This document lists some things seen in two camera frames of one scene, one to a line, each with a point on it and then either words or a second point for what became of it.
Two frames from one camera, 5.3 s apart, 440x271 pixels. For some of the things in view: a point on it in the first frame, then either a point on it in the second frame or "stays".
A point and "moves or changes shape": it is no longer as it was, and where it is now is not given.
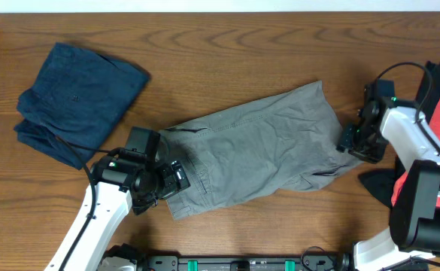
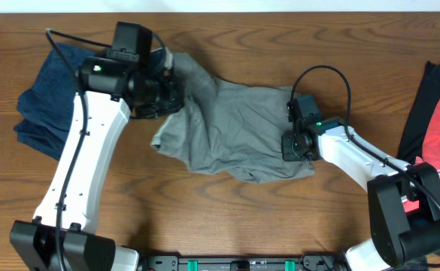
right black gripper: x=373 y=156 -> x=287 y=153
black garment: x=382 y=182 stays
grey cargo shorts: x=291 y=142 moves or changes shape
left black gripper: x=173 y=186 -> x=177 y=100
